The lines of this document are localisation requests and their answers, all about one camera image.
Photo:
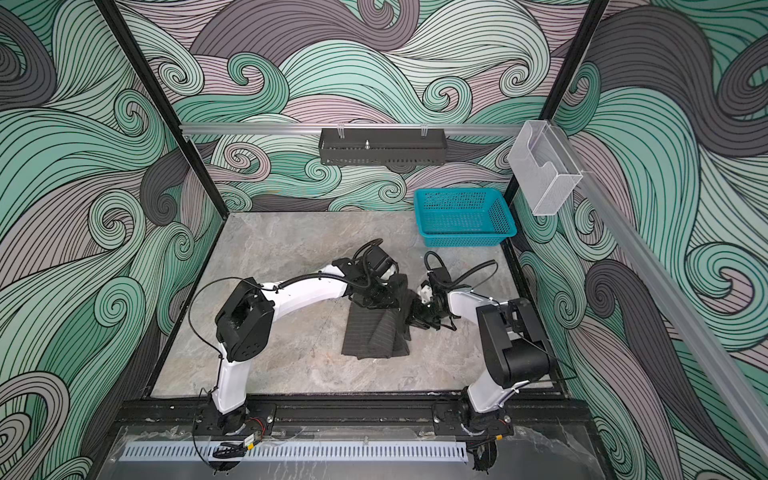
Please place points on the right black frame post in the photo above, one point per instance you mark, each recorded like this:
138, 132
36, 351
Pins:
573, 57

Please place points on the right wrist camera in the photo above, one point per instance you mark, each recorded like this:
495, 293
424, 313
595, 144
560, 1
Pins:
425, 293

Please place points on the black frame post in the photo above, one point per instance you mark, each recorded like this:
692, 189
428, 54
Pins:
119, 28
573, 57

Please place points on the black perforated wall tray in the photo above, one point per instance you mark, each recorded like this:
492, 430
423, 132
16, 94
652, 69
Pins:
397, 148

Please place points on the aluminium wall rail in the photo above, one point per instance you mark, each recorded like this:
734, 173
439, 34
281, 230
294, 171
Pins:
275, 128
744, 402

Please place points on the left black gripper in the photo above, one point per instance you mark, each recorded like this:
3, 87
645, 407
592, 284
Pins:
391, 302

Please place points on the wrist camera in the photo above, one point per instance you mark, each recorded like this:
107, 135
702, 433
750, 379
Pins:
379, 263
425, 293

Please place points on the teal plastic basket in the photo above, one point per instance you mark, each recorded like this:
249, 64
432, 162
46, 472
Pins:
463, 217

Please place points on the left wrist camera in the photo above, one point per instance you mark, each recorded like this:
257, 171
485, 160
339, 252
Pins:
379, 263

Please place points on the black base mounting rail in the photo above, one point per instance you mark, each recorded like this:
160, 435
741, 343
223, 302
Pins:
441, 413

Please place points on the aluminium right wall rail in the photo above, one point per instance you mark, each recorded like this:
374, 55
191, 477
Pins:
744, 402

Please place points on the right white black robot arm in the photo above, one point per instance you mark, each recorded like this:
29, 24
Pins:
514, 351

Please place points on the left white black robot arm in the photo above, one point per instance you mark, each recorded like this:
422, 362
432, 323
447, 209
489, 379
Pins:
371, 279

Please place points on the white slotted cable duct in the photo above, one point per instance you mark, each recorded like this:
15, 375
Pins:
376, 451

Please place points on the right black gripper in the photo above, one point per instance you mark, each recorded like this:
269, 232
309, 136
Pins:
415, 318

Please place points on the dark pinstriped long sleeve shirt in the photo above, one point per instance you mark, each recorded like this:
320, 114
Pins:
381, 333

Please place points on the left black frame post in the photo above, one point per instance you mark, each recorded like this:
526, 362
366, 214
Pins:
119, 28

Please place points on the aluminium back wall rail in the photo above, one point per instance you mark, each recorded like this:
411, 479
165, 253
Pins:
275, 128

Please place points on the clear plastic wall bin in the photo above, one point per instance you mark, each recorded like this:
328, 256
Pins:
545, 165

